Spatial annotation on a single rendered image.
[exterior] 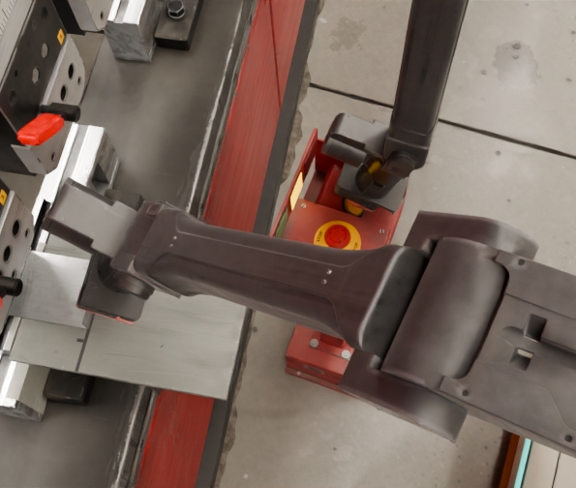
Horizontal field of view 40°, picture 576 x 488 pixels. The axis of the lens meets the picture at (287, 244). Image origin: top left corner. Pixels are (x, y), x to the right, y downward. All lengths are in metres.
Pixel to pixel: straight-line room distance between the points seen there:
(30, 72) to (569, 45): 1.84
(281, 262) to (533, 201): 1.70
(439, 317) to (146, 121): 0.89
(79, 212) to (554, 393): 0.50
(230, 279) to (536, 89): 1.87
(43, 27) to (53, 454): 0.53
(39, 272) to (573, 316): 0.75
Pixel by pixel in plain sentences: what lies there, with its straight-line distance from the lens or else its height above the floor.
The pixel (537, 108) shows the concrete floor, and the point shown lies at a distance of 2.32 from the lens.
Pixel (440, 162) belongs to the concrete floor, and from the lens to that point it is 2.18.
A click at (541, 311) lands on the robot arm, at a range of 0.39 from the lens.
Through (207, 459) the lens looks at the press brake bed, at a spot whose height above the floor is 0.05.
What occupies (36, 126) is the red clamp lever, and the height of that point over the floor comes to 1.23.
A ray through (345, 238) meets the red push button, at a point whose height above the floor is 0.81.
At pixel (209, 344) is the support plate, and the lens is 0.94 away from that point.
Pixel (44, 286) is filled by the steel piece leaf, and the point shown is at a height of 1.00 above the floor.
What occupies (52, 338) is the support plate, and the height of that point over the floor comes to 1.00.
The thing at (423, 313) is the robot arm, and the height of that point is 1.52.
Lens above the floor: 1.89
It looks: 67 degrees down
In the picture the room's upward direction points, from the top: 6 degrees counter-clockwise
